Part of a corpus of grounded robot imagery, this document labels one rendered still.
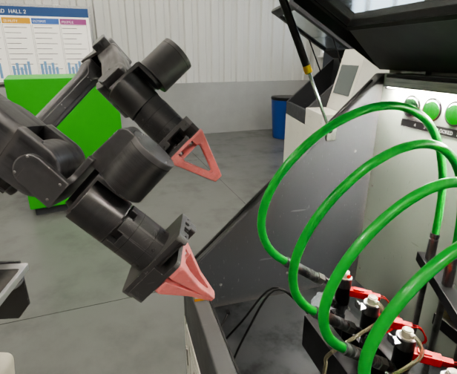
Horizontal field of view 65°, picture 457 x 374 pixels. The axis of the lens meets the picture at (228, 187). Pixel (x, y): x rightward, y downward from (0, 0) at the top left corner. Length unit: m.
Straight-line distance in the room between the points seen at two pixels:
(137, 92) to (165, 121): 0.06
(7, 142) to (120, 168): 0.12
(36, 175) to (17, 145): 0.04
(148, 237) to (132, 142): 0.11
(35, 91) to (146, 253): 3.36
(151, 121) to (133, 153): 0.17
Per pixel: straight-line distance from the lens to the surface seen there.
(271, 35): 7.79
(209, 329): 0.81
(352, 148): 1.02
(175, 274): 0.42
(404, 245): 1.02
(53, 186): 0.41
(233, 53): 7.47
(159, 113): 0.55
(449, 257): 0.45
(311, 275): 0.68
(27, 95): 3.73
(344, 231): 1.11
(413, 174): 0.96
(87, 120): 3.79
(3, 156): 0.44
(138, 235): 0.42
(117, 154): 0.40
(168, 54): 0.57
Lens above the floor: 1.49
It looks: 20 degrees down
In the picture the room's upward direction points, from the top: straight up
